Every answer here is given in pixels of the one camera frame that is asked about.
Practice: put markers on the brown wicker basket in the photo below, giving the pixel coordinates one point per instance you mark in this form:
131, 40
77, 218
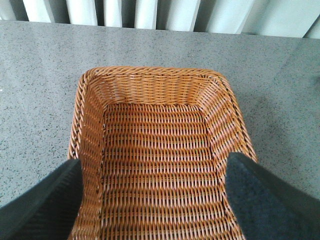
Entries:
153, 144

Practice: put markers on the grey pleated curtain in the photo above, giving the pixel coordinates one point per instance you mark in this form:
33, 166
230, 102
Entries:
278, 18

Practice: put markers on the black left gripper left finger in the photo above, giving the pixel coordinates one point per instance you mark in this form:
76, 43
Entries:
48, 210

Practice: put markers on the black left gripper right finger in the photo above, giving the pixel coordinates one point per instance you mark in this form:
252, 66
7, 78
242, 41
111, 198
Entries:
265, 206

